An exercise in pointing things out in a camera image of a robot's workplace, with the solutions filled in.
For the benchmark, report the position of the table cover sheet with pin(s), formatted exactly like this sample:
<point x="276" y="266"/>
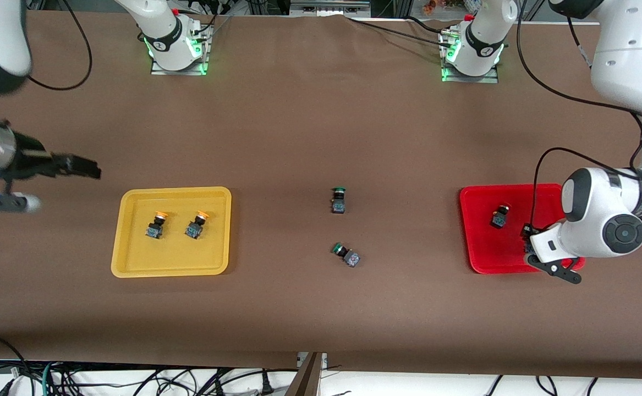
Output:
<point x="298" y="308"/>

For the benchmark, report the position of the brown table leg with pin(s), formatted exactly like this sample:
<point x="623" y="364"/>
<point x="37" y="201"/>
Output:
<point x="307" y="379"/>

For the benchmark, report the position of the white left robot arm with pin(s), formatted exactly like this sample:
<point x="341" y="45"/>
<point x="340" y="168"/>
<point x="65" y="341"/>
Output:
<point x="629" y="60"/>

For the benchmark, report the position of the yellow plastic tray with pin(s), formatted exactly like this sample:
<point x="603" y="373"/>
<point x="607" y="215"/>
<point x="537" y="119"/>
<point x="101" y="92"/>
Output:
<point x="210" y="253"/>

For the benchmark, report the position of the red plastic tray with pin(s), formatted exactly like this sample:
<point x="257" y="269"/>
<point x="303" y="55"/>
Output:
<point x="491" y="250"/>

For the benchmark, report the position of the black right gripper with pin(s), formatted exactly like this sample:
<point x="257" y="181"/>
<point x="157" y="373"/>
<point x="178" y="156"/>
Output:
<point x="30" y="159"/>

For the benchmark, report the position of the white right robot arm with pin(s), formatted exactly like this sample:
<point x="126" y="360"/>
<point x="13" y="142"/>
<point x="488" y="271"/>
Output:
<point x="7" y="33"/>

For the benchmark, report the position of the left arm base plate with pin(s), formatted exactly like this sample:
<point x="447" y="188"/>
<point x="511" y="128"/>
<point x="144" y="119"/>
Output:
<point x="475" y="79"/>

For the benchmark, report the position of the yellow cap push button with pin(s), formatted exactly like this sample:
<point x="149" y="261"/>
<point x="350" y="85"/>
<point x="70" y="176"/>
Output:
<point x="195" y="226"/>
<point x="155" y="226"/>

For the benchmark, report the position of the green cap push button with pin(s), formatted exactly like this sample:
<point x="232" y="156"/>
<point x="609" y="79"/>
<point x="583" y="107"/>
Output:
<point x="338" y="201"/>
<point x="347" y="256"/>

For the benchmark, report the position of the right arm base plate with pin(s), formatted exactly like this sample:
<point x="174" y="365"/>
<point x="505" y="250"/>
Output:
<point x="188" y="70"/>

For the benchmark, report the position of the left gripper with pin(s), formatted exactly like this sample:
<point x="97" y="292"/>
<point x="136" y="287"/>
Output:
<point x="527" y="231"/>

